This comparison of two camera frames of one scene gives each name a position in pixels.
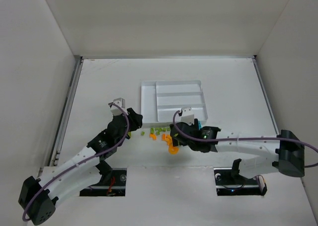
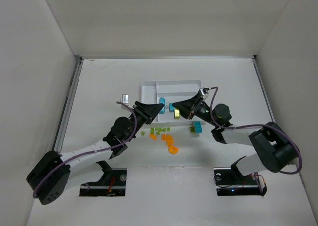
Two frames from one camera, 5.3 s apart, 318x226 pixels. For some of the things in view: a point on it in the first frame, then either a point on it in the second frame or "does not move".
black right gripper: x=179 y=134 to x=195 y=107
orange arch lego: x=173 y=150 does not move
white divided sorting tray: x=160 y=100 does not move
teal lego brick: x=199 y=125 to x=162 y=101
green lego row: x=158 y=129 does not move
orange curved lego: x=153 y=136 does not move
